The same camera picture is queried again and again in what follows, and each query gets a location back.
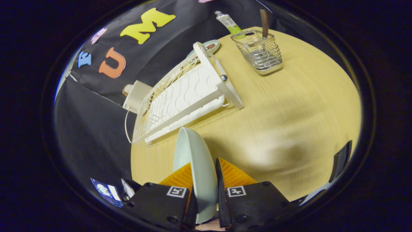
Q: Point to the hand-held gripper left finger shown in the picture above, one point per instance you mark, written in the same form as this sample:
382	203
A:
154	203

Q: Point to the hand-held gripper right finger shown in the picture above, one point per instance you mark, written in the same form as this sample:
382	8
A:
222	206

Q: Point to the pale green plate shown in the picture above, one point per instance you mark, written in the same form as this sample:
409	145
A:
196	161

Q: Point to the small round plate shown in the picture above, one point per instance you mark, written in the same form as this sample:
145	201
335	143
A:
214	45

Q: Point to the white toaster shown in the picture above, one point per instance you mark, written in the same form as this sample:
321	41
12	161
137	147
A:
138	95

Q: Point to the brown bread slice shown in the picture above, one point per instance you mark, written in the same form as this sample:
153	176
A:
126	91

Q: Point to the dark curved panel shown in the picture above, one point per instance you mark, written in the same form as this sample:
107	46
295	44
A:
341	161

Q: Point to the brown food piece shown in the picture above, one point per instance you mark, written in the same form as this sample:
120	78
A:
210	47

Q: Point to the green drink bottle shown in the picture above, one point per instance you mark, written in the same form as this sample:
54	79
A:
230	24

